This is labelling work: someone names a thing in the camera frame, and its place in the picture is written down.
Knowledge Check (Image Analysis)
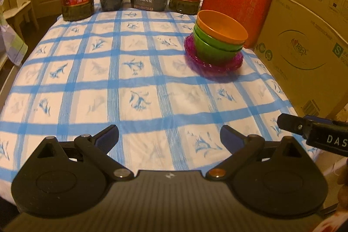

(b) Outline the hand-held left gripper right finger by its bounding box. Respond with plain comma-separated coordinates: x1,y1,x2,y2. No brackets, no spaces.
205,125,302,180

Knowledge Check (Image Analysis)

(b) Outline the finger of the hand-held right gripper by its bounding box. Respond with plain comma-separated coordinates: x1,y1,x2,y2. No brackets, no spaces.
304,115,335,124
277,113,314,138

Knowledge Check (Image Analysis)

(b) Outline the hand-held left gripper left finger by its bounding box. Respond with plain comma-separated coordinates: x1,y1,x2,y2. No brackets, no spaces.
37,125,134,181

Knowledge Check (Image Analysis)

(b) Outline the purple translucent plate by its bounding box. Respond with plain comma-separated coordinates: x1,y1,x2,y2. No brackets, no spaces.
185,42,244,73
187,50,243,75
184,33,244,69

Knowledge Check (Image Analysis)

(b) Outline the orange plastic bowl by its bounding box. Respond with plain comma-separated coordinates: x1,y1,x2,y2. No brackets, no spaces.
196,10,249,45

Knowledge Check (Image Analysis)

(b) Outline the person's right hand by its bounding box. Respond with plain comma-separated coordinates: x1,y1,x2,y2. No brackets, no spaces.
337,171,348,205

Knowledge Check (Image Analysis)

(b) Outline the blue checked tablecloth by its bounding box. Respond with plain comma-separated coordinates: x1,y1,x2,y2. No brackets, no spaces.
0,5,319,205

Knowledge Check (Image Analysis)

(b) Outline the large cardboard box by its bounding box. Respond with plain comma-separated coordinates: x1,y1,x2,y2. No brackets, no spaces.
253,0,348,122

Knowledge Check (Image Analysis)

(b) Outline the hanging patterned cloth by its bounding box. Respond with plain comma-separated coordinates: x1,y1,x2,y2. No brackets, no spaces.
0,0,29,67

